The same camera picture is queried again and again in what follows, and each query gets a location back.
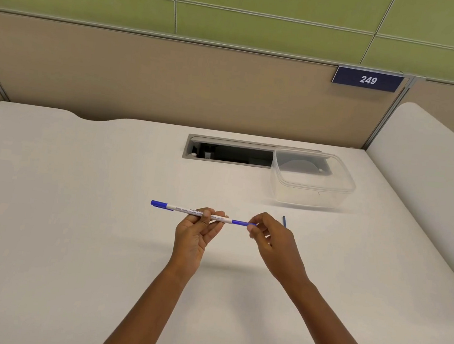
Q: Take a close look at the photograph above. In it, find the person's right hand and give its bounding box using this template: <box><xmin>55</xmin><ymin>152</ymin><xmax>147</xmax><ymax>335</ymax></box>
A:
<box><xmin>240</xmin><ymin>210</ymin><xmax>317</xmax><ymax>293</ymax></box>

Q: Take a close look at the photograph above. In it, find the person's right forearm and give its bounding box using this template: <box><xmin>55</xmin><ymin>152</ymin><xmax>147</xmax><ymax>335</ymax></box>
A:
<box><xmin>275</xmin><ymin>276</ymin><xmax>404</xmax><ymax>344</ymax></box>

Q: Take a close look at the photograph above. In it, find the person's left forearm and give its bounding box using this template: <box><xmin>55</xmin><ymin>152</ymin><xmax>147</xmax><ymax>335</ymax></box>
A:
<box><xmin>95</xmin><ymin>255</ymin><xmax>196</xmax><ymax>344</ymax></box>

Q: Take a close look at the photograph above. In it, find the blue number sign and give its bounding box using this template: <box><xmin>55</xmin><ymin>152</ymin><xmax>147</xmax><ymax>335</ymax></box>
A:
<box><xmin>330</xmin><ymin>65</ymin><xmax>406</xmax><ymax>94</ymax></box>

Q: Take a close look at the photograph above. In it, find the white pen with blue cap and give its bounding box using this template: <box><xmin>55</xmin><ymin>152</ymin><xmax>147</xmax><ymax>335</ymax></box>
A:
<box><xmin>149</xmin><ymin>199</ymin><xmax>260</xmax><ymax>228</ymax></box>

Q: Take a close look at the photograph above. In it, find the grey desk cable tray opening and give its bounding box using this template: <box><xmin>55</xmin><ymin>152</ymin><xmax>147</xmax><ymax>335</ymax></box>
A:
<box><xmin>182</xmin><ymin>133</ymin><xmax>323</xmax><ymax>175</ymax></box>

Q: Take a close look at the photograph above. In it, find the clear plastic container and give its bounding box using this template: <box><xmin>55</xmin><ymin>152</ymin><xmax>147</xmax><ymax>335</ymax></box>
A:
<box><xmin>267</xmin><ymin>146</ymin><xmax>360</xmax><ymax>213</ymax></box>

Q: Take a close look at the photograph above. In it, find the person's left hand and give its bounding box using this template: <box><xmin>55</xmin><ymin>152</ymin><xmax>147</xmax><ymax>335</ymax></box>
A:
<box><xmin>168</xmin><ymin>204</ymin><xmax>230</xmax><ymax>278</ymax></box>

